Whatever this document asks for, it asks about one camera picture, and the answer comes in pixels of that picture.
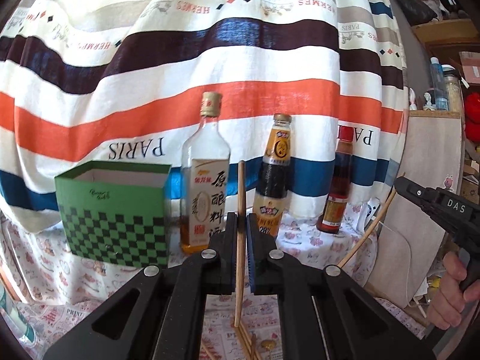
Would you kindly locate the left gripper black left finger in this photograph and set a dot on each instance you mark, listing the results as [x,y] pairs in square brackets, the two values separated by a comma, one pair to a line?
[158,313]

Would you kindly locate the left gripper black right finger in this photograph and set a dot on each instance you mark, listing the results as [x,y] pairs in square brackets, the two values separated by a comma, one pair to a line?
[324,313]

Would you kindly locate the light bamboo chopstick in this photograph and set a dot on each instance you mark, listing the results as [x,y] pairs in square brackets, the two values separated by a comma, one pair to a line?
[369,230]
[248,342]
[207,351]

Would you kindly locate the bamboo chopstick gripper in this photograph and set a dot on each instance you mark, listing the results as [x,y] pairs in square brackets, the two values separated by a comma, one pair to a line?
[240,244]

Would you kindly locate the person's right hand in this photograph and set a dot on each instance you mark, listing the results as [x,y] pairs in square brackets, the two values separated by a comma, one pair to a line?
[449,301]

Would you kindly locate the beige cushion panel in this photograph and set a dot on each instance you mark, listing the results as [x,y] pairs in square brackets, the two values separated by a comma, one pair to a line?
[410,238]

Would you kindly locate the red-capped brown sauce bottle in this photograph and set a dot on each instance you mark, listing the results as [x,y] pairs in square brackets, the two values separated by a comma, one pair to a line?
[330,220]

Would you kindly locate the Christmas print tablecloth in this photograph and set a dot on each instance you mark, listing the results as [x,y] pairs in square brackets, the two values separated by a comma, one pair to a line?
[260,315]

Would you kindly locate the green checkered paper box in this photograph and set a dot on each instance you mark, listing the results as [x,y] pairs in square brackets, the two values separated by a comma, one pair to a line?
[116,213]

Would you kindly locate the dark soy sauce bottle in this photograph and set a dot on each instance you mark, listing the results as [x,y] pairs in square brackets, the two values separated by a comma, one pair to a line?
[271,190]

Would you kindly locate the clear cooking wine bottle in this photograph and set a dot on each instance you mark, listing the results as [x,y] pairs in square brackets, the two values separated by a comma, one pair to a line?
[205,164]

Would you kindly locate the striped Paris Hermes cloth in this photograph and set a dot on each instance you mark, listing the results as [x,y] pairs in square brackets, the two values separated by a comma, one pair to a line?
[121,80]

